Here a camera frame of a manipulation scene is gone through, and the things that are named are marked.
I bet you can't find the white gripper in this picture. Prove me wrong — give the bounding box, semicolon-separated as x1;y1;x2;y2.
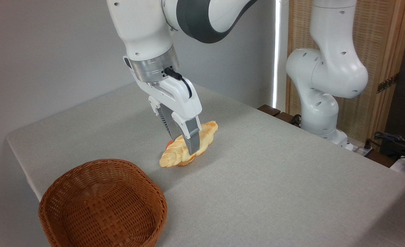
134;74;203;155

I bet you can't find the long braided pale bread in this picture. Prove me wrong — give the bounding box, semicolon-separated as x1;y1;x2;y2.
159;121;219;168

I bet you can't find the round orange bread bun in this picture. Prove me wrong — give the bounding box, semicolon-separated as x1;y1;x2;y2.
166;140;197;167

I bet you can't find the dark brown wooden block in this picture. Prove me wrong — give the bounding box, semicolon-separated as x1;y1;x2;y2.
275;111;301;126
257;104;281;117

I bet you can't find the grey tablecloth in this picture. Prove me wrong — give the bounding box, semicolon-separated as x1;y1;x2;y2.
6;82;405;247

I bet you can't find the brown wicker basket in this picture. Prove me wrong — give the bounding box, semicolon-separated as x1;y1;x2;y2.
38;158;168;247

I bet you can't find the metal screen hinge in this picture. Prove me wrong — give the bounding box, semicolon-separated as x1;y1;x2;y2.
377;73;400;94

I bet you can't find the wooden rattan folding screen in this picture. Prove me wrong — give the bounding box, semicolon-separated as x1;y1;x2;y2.
286;0;405;151

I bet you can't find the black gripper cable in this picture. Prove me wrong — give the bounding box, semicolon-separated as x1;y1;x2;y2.
164;68;193;99

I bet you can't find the black cable bundle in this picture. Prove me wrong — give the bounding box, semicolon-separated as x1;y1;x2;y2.
373;131;405;162

